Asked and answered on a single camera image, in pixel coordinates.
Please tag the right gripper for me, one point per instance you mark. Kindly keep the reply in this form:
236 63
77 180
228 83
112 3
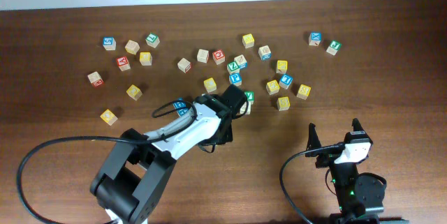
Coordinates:
326 156

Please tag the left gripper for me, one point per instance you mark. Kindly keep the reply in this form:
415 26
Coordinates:
227 137

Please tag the yellow s block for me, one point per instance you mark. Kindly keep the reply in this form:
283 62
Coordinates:
283 103
303 91

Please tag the yellow S block front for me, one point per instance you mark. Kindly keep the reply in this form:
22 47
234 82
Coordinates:
283 103

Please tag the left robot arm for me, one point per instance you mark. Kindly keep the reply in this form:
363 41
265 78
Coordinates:
132 179

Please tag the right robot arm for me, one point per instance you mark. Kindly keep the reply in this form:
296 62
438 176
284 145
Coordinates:
359 195

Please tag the plain wooden picture block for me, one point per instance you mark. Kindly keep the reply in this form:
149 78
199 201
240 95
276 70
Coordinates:
246 108

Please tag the green V block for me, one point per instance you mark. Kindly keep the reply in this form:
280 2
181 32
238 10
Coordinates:
250 96

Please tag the blue H block lower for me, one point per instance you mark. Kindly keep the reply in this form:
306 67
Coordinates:
182 112

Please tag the blue h block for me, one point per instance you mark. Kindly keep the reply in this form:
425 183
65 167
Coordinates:
182 112
179 104

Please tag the yellow C block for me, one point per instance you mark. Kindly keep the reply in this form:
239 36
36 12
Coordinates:
210 85

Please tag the blue H block upper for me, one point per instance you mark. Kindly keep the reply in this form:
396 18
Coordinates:
179 104

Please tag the blue P block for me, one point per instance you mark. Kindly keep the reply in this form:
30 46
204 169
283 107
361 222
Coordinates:
235 79

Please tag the green Z block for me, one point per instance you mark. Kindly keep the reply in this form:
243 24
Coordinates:
233 67

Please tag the yellow E block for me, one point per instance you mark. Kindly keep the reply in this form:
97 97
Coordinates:
272 87

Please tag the blue T block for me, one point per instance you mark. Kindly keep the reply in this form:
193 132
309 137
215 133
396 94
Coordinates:
285 81

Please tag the blue L side block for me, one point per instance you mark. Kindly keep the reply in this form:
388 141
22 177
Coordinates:
241 61

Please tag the red Q block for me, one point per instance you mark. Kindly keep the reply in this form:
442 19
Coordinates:
218 57

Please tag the red I side block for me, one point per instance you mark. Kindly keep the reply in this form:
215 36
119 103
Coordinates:
184 65

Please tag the red E side block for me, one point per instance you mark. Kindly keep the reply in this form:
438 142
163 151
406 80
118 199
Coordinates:
202 56

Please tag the yellow block with brown picture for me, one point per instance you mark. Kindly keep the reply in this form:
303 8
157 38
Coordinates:
282 66

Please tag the green J block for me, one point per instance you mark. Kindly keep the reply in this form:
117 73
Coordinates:
333 47

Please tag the blue D side block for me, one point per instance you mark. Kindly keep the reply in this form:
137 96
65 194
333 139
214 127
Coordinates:
264 52

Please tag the yellow top far block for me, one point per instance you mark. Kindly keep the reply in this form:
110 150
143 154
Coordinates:
248 40

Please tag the blue X block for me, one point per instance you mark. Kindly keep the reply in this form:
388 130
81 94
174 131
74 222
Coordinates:
315 38

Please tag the yellow O block middle left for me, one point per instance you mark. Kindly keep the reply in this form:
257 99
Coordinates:
134 92

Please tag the yellow o block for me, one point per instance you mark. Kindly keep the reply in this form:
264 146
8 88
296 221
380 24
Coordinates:
134 92
109 117

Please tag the yellow G block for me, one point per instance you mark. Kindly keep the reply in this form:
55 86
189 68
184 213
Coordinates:
145 58

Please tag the yellow O block lower left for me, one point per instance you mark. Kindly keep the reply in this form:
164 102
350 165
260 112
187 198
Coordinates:
109 117

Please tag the green L block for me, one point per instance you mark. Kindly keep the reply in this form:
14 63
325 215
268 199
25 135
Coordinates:
152 40

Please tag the red Y block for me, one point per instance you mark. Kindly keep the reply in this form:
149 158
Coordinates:
123 63

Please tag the plain wooden block upper left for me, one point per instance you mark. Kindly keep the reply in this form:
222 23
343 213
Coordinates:
132 47

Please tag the red side block far left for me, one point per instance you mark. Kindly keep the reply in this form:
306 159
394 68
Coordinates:
95 79

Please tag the blue S block far left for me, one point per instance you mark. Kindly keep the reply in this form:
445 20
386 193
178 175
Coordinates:
109 43

